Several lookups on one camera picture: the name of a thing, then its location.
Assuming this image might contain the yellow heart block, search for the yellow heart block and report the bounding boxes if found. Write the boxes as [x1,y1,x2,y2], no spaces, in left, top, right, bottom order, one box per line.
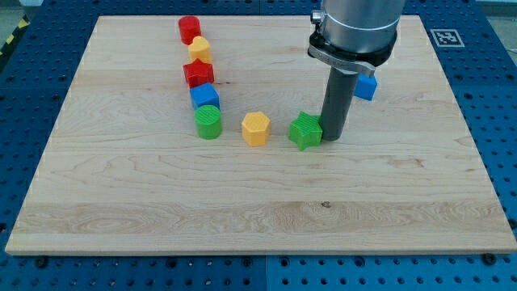
[187,36,212,64]

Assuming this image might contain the red star block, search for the red star block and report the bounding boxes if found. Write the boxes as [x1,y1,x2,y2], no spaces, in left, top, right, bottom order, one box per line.
[183,58,215,88]

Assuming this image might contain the red cylinder block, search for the red cylinder block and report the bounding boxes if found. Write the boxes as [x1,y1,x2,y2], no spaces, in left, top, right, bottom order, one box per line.
[178,15,202,45]

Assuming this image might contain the green cylinder block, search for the green cylinder block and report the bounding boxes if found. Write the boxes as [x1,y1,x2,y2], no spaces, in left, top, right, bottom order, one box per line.
[195,105,222,140]

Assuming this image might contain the blue triangle block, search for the blue triangle block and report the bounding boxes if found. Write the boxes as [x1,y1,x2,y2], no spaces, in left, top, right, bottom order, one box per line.
[354,74,378,101]

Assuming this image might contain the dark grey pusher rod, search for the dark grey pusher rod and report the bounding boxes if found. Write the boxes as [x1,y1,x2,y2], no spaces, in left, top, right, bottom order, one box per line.
[319,67,359,141]

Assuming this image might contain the green star block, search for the green star block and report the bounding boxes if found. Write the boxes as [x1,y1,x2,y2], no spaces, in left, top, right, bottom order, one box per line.
[288,111,322,151]

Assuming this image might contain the wooden board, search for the wooden board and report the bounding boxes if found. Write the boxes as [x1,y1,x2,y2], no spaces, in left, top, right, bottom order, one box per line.
[6,16,516,255]

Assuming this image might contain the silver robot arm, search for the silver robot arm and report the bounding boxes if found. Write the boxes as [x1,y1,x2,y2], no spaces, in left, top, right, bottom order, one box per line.
[308,0,406,77]

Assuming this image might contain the white fiducial marker tag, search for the white fiducial marker tag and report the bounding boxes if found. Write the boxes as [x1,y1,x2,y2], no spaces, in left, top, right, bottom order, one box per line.
[431,28,464,48]

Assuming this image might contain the blue cube block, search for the blue cube block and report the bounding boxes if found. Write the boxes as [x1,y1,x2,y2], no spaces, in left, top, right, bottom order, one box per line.
[190,82,220,110]

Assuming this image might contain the yellow hexagon block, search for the yellow hexagon block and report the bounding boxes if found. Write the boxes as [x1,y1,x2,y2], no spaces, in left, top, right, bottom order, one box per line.
[242,112,271,146]

